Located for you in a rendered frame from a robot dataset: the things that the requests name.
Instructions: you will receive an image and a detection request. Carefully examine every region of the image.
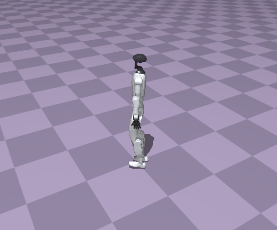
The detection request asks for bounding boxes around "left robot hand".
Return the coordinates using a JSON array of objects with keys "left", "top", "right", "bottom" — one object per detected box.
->
[{"left": 131, "top": 115, "right": 141, "bottom": 129}]

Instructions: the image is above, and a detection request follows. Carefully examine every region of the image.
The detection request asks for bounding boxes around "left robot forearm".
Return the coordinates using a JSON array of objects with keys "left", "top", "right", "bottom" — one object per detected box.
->
[{"left": 133, "top": 97, "right": 140, "bottom": 119}]

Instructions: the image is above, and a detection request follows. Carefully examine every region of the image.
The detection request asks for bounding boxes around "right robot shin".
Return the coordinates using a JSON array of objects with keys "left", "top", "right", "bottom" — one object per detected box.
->
[{"left": 141, "top": 137, "right": 145, "bottom": 158}]

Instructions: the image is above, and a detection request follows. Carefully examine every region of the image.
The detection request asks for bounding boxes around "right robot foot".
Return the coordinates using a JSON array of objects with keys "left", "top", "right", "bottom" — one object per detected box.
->
[{"left": 133, "top": 156, "right": 149, "bottom": 161}]

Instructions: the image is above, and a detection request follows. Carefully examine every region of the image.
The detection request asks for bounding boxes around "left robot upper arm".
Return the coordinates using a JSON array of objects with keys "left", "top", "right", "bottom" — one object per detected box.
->
[{"left": 132, "top": 76, "right": 143, "bottom": 101}]

